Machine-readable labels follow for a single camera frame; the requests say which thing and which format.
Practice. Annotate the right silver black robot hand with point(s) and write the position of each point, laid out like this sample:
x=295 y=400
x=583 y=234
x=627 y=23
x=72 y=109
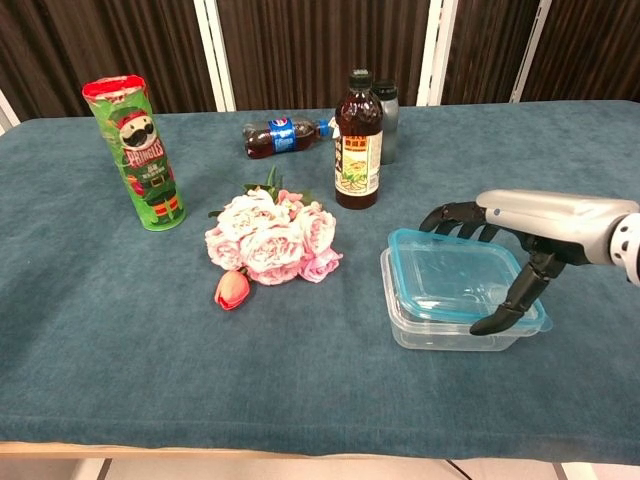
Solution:
x=550 y=220

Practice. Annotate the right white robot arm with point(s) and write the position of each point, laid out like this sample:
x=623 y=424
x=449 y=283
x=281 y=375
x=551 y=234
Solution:
x=627 y=245

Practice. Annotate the clear plastic container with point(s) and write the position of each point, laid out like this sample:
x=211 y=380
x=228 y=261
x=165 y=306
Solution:
x=440 y=340

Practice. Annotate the green Pringles can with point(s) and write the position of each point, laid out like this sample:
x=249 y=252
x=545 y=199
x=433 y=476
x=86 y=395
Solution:
x=145 y=170

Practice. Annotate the orange-red tulip bud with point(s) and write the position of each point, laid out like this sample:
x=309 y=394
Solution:
x=231 y=291

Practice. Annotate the teal velvet tablecloth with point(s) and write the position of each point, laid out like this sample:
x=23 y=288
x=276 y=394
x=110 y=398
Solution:
x=320 y=375

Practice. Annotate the white partition frame post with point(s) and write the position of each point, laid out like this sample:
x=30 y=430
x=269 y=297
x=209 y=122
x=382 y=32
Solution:
x=6 y=112
x=530 y=50
x=436 y=50
x=212 y=50

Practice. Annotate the grey bottle black cap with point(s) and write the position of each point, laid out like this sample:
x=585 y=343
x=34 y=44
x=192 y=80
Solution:
x=390 y=130

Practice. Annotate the pink artificial flower bouquet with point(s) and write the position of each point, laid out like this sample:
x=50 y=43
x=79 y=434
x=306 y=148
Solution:
x=270 y=245

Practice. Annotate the blue container lid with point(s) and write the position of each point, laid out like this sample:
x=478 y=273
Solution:
x=440 y=280

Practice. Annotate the dark sauce bottle yellow label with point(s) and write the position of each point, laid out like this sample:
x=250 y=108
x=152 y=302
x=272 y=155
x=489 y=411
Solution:
x=357 y=165

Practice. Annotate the Pepsi cola bottle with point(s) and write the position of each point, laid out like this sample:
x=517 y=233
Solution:
x=282 y=136

